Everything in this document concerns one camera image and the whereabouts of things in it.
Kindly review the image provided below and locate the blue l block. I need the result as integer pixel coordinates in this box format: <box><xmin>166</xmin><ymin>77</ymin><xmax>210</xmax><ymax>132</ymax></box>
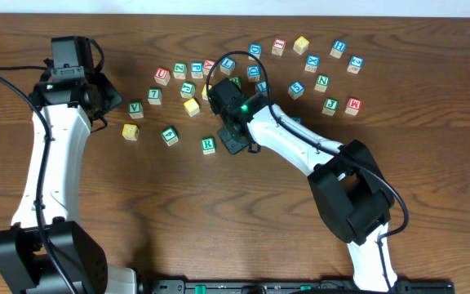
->
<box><xmin>219</xmin><ymin>57</ymin><xmax>236</xmax><ymax>76</ymax></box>
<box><xmin>255</xmin><ymin>81</ymin><xmax>267</xmax><ymax>95</ymax></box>

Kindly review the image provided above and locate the yellow C block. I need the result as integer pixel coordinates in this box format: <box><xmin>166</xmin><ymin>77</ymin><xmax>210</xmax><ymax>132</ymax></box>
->
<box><xmin>184</xmin><ymin>98</ymin><xmax>200</xmax><ymax>117</ymax></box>

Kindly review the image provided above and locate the green r block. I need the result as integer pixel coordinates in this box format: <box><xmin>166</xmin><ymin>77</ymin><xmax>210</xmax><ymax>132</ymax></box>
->
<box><xmin>230</xmin><ymin>77</ymin><xmax>242</xmax><ymax>87</ymax></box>
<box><xmin>201</xmin><ymin>137</ymin><xmax>215</xmax><ymax>155</ymax></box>

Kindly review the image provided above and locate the blue T block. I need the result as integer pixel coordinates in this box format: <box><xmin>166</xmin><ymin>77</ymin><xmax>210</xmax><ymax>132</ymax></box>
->
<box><xmin>291</xmin><ymin>117</ymin><xmax>302</xmax><ymax>124</ymax></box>

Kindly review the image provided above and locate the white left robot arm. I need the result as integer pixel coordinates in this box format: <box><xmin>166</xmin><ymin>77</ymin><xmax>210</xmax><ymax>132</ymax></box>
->
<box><xmin>0</xmin><ymin>36</ymin><xmax>144</xmax><ymax>293</ymax></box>

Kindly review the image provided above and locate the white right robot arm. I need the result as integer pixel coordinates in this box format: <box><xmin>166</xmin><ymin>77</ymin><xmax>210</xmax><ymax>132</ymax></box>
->
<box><xmin>206</xmin><ymin>78</ymin><xmax>397</xmax><ymax>292</ymax></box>

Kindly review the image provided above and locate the yellow K block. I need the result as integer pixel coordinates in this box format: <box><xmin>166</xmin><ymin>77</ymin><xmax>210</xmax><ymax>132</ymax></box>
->
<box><xmin>202</xmin><ymin>84</ymin><xmax>212</xmax><ymax>100</ymax></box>

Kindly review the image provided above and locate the blue D block lower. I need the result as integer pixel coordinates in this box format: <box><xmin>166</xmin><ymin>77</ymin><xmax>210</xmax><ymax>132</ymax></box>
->
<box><xmin>246</xmin><ymin>65</ymin><xmax>261</xmax><ymax>82</ymax></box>

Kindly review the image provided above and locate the blue d block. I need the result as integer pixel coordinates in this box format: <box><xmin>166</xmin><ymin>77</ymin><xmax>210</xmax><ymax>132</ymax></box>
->
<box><xmin>246</xmin><ymin>65</ymin><xmax>261</xmax><ymax>82</ymax></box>
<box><xmin>248</xmin><ymin>43</ymin><xmax>262</xmax><ymax>60</ymax></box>

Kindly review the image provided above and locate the green V block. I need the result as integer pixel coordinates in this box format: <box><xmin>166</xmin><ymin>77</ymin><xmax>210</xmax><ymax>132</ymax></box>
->
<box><xmin>128</xmin><ymin>101</ymin><xmax>144</xmax><ymax>119</ymax></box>

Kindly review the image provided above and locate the green J block left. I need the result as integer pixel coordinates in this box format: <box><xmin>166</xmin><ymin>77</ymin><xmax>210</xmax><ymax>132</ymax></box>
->
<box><xmin>180</xmin><ymin>82</ymin><xmax>196</xmax><ymax>99</ymax></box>

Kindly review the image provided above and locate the green j block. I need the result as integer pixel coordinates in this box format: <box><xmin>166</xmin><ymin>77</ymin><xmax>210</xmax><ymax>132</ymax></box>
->
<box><xmin>322</xmin><ymin>98</ymin><xmax>339</xmax><ymax>116</ymax></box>
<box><xmin>180</xmin><ymin>82</ymin><xmax>196</xmax><ymax>99</ymax></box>

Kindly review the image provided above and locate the yellow block far left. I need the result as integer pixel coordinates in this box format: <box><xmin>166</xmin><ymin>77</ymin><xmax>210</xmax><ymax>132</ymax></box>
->
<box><xmin>122</xmin><ymin>124</ymin><xmax>140</xmax><ymax>140</ymax></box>

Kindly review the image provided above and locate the red A block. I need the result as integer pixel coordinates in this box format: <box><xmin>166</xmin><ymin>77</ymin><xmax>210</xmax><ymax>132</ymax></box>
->
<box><xmin>202</xmin><ymin>59</ymin><xmax>215</xmax><ymax>77</ymax></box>

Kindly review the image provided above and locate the blue P block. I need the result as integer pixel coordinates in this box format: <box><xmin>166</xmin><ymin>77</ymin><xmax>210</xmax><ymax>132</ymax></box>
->
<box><xmin>190</xmin><ymin>62</ymin><xmax>203</xmax><ymax>79</ymax></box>

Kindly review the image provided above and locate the green 7 block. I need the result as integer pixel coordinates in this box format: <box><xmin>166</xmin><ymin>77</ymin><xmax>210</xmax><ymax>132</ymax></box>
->
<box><xmin>147</xmin><ymin>88</ymin><xmax>162</xmax><ymax>105</ymax></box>

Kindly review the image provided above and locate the blue D block upper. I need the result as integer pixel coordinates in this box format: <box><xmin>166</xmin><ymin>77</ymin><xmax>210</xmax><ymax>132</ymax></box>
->
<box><xmin>248</xmin><ymin>43</ymin><xmax>262</xmax><ymax>60</ymax></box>

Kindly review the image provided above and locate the blue 5 block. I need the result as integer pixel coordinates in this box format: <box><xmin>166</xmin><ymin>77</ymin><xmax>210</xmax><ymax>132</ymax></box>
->
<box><xmin>288</xmin><ymin>81</ymin><xmax>305</xmax><ymax>100</ymax></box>

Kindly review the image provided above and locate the green Z block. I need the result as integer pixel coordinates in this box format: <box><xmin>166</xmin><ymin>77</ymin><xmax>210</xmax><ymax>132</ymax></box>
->
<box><xmin>173</xmin><ymin>62</ymin><xmax>187</xmax><ymax>79</ymax></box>

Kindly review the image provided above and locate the red U block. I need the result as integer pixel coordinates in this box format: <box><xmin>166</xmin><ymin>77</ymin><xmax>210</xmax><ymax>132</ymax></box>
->
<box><xmin>154</xmin><ymin>67</ymin><xmax>171</xmax><ymax>86</ymax></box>

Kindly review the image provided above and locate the green 4 block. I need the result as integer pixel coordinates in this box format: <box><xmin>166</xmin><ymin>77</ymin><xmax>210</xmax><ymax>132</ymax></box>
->
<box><xmin>161</xmin><ymin>127</ymin><xmax>179</xmax><ymax>146</ymax></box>

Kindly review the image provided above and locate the red I block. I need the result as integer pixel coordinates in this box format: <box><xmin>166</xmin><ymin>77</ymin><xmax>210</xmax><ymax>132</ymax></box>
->
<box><xmin>272</xmin><ymin>38</ymin><xmax>286</xmax><ymax>56</ymax></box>

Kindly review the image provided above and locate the blue X block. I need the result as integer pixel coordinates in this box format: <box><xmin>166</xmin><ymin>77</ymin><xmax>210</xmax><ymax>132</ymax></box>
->
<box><xmin>304</xmin><ymin>55</ymin><xmax>320</xmax><ymax>73</ymax></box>

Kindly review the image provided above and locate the green N block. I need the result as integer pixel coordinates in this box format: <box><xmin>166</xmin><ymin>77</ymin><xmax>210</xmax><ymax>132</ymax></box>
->
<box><xmin>314</xmin><ymin>75</ymin><xmax>330</xmax><ymax>92</ymax></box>

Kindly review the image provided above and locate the yellow block top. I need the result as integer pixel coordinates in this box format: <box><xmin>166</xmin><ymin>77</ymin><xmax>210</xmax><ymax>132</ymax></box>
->
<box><xmin>293</xmin><ymin>36</ymin><xmax>310</xmax><ymax>55</ymax></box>

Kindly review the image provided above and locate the green J block right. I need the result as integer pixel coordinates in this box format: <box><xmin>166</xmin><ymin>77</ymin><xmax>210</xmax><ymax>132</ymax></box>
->
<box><xmin>322</xmin><ymin>98</ymin><xmax>339</xmax><ymax>116</ymax></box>

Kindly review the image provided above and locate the red M block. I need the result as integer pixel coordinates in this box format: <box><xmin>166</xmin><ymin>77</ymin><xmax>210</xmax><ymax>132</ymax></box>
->
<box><xmin>344</xmin><ymin>97</ymin><xmax>362</xmax><ymax>116</ymax></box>

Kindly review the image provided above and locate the blue H block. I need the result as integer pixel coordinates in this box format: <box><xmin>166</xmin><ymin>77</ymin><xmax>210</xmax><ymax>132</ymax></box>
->
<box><xmin>330</xmin><ymin>40</ymin><xmax>347</xmax><ymax>59</ymax></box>

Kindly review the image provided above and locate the blue 2 block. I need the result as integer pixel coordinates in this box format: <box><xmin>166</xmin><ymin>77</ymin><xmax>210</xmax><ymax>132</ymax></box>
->
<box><xmin>347</xmin><ymin>56</ymin><xmax>364</xmax><ymax>74</ymax></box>

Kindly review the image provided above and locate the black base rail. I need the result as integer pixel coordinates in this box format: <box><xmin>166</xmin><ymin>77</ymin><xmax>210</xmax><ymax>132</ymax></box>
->
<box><xmin>151</xmin><ymin>279</ymin><xmax>456</xmax><ymax>294</ymax></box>

